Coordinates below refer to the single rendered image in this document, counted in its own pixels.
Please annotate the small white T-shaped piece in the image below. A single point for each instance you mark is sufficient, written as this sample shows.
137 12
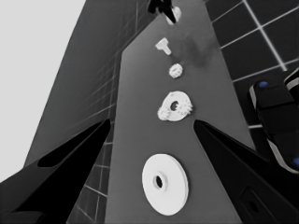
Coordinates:
165 48

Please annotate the small white toothed gear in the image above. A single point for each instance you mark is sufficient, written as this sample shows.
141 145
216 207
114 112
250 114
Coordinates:
188 109
173 73
161 115

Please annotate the dark robot body block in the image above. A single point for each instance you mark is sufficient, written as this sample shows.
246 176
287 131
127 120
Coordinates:
274 118

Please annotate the large thick white disc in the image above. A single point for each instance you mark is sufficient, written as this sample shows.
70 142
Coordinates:
174 193

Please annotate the white round carrier with pins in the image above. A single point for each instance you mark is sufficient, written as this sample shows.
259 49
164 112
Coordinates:
170 97

